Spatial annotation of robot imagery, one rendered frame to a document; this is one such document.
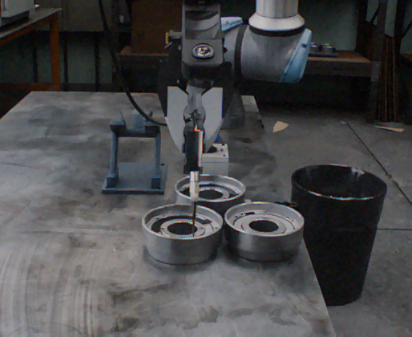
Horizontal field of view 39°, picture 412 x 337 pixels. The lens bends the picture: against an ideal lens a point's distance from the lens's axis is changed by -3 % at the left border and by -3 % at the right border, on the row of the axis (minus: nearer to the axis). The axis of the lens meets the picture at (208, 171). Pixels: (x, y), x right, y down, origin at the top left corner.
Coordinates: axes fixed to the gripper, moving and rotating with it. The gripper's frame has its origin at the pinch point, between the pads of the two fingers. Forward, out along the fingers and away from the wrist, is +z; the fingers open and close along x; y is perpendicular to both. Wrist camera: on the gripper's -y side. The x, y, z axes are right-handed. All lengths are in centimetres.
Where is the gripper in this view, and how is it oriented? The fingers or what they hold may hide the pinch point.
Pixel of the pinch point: (193, 144)
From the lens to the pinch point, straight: 78.2
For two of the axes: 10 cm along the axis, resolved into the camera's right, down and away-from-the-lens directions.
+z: -0.3, 9.3, 3.6
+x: -10.0, -0.2, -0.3
